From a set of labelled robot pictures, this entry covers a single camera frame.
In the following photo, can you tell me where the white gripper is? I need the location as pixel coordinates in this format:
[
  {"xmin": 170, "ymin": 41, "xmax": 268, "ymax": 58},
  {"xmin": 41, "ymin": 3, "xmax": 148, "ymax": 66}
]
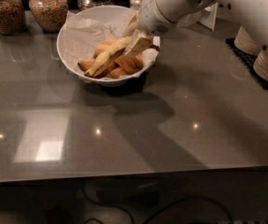
[{"xmin": 123, "ymin": 0, "xmax": 175, "ymax": 57}]

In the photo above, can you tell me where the yellow banana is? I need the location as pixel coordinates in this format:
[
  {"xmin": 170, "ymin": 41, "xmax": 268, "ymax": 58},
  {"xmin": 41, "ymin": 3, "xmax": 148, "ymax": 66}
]
[{"xmin": 85, "ymin": 36, "xmax": 131, "ymax": 77}]

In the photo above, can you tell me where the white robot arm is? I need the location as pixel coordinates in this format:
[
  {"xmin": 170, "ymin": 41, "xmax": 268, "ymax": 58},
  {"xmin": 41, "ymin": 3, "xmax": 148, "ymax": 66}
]
[{"xmin": 125, "ymin": 0, "xmax": 268, "ymax": 56}]

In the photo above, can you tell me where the white bowl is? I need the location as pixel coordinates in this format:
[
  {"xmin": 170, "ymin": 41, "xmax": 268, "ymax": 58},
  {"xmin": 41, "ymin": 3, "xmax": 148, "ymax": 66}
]
[{"xmin": 56, "ymin": 5, "xmax": 162, "ymax": 88}]

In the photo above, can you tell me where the white paper liner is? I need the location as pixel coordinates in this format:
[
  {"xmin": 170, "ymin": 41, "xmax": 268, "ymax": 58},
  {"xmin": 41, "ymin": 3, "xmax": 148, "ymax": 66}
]
[{"xmin": 62, "ymin": 7, "xmax": 160, "ymax": 83}]

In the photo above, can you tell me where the white folded card stand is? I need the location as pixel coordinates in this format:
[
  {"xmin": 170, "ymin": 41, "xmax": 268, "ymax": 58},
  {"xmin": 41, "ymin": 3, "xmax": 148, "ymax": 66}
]
[{"xmin": 200, "ymin": 3, "xmax": 218, "ymax": 31}]

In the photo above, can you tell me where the black mesh mat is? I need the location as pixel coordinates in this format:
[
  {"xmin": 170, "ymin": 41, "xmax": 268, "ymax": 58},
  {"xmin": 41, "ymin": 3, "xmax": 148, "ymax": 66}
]
[{"xmin": 225, "ymin": 38, "xmax": 268, "ymax": 90}]

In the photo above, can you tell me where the paper cup stack lower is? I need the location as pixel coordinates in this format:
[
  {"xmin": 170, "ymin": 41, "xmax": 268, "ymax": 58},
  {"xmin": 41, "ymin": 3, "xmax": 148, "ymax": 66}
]
[{"xmin": 253, "ymin": 50, "xmax": 268, "ymax": 81}]

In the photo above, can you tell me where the grain-filled glass jar far left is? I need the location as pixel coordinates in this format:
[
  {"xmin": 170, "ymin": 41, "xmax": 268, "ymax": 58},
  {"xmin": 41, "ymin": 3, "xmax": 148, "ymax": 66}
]
[{"xmin": 0, "ymin": 0, "xmax": 26, "ymax": 35}]

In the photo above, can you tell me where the black floor cable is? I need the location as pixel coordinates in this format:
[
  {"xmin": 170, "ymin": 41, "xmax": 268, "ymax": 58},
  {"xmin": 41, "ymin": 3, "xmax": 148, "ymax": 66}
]
[{"xmin": 81, "ymin": 184, "xmax": 235, "ymax": 224}]

